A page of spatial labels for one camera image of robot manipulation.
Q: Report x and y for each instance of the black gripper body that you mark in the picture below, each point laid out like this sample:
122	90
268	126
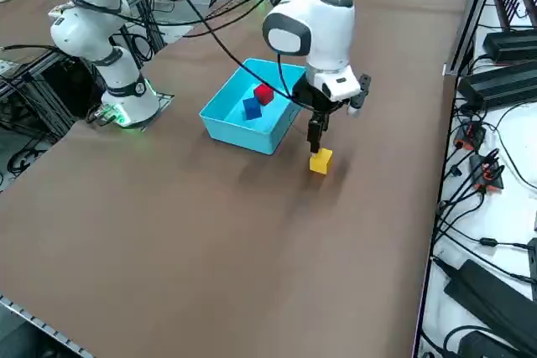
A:
314	100

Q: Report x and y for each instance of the yellow cube block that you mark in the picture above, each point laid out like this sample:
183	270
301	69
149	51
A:
321	163

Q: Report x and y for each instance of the red cube block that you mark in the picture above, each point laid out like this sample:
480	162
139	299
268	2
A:
263	93

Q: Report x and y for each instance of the blue cube block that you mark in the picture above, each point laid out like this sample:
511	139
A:
251	110

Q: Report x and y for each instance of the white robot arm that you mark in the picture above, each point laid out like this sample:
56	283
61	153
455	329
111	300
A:
327	27

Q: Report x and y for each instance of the cyan plastic box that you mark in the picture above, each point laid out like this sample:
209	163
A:
235	131

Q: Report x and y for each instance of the orange black connector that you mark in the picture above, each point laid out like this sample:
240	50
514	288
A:
488	173
472	136

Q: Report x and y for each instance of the dark brown rack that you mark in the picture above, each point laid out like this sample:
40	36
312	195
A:
516	1

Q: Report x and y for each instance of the long black power adapter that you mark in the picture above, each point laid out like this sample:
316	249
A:
491	299

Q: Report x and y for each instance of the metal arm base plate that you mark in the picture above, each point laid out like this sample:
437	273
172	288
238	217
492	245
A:
165	100

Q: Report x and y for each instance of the aluminium table edge rail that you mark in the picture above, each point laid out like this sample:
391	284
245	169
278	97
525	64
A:
38	324
472	18

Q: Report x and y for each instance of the black aluminium frame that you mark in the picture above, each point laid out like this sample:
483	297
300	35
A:
38	89

